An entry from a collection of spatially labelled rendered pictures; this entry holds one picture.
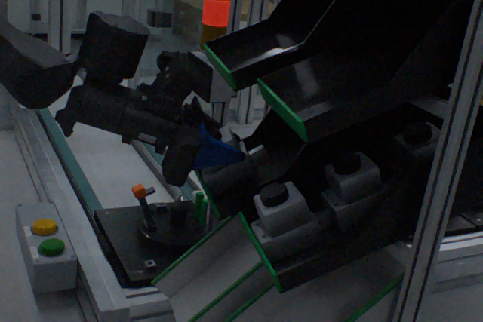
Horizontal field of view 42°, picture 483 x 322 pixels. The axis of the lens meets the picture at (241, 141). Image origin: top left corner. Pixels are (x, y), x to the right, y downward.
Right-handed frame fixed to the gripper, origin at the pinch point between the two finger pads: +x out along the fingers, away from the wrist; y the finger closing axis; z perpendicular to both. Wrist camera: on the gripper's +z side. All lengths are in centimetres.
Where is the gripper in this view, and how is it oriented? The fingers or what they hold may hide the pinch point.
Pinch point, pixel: (216, 141)
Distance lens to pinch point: 78.1
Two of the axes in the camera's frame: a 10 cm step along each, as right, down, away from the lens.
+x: 9.1, 3.0, 3.0
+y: -1.5, -4.3, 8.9
